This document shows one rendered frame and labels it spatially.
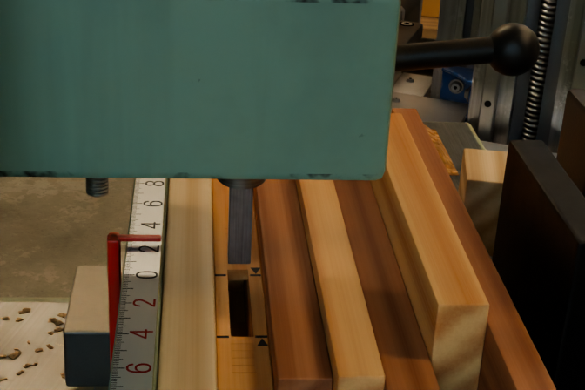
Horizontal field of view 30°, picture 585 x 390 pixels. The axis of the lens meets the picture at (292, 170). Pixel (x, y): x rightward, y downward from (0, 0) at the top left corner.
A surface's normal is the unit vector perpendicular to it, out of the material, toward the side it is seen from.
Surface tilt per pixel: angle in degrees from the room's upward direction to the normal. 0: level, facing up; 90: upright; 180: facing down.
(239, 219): 90
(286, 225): 0
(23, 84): 90
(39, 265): 0
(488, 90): 90
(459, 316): 90
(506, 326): 0
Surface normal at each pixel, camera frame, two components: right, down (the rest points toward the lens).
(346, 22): 0.08, 0.42
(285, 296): 0.05, -0.91
